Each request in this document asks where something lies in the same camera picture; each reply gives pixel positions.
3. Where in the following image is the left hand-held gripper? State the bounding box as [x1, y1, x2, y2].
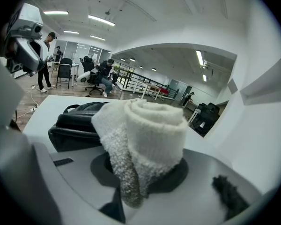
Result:
[3, 3, 49, 77]

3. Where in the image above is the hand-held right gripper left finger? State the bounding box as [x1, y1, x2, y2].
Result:
[48, 148, 126, 224]

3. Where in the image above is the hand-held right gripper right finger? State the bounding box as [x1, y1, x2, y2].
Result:
[135, 148, 265, 225]

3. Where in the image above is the black leather backpack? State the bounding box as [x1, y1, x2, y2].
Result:
[48, 101, 111, 152]

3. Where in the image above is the white cloth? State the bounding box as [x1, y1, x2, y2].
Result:
[91, 98, 188, 209]

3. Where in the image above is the black folding chair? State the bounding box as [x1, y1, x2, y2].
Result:
[56, 58, 74, 90]

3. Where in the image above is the white rounded plastic shell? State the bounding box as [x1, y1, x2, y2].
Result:
[76, 71, 92, 83]

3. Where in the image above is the black swivel chair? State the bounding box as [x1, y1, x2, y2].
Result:
[81, 56, 105, 95]

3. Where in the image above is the narrow white desk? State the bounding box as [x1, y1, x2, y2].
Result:
[186, 108, 202, 124]

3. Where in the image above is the red table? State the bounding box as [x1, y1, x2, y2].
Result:
[154, 87, 171, 100]

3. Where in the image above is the wooden table with white legs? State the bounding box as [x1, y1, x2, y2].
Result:
[133, 82, 165, 101]

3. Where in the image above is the black metal railing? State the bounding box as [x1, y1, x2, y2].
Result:
[112, 67, 180, 100]

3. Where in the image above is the white ceiling projector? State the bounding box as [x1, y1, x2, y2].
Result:
[202, 60, 214, 77]

